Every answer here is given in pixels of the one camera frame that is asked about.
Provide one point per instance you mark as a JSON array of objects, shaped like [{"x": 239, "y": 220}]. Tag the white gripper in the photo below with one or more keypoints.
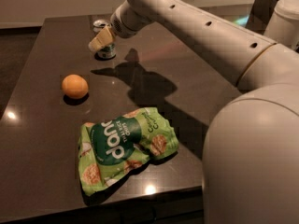
[{"x": 119, "y": 26}]

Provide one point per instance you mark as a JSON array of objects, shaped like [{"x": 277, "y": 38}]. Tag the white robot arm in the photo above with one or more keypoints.
[{"x": 251, "y": 153}]

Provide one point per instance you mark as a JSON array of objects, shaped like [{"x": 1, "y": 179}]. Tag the green rice chip bag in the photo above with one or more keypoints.
[{"x": 109, "y": 151}]

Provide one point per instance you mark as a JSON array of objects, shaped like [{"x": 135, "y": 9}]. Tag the orange fruit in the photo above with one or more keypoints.
[{"x": 75, "y": 86}]

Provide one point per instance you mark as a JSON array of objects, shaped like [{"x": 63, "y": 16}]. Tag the dark box with snacks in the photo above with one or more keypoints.
[{"x": 260, "y": 14}]

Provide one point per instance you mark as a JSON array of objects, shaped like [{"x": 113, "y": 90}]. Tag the white cylindrical container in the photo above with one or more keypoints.
[{"x": 284, "y": 23}]

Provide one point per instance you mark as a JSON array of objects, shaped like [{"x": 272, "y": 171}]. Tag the dark cabinet drawers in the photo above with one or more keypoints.
[{"x": 183, "y": 206}]

